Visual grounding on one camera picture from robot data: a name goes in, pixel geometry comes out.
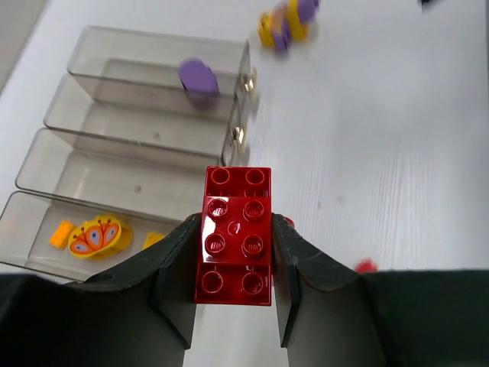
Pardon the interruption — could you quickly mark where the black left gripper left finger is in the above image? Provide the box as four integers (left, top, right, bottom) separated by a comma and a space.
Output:
1, 214, 201, 366

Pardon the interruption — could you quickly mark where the purple oval lego piece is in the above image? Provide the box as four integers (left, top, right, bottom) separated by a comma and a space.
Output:
178, 58, 219, 110

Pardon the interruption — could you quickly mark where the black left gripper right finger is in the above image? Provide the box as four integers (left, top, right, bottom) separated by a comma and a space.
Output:
272, 214, 488, 366

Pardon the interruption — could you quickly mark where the small orange lego brick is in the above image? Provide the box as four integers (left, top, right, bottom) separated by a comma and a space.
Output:
49, 220, 75, 250

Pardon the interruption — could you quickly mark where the large red lego assembly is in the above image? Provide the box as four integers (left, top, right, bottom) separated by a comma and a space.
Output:
194, 166, 272, 306

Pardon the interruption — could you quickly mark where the yellow lego plate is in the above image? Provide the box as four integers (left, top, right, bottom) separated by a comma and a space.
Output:
142, 232, 166, 250

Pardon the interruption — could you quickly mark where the small red lego cube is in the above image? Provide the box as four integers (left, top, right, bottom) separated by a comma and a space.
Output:
355, 258, 378, 273

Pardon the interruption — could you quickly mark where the purple yellow lego figure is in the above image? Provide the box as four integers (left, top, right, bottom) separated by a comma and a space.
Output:
257, 0, 320, 53

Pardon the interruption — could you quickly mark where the yellow butterfly lego piece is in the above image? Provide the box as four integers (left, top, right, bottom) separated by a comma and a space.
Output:
67, 215, 133, 260

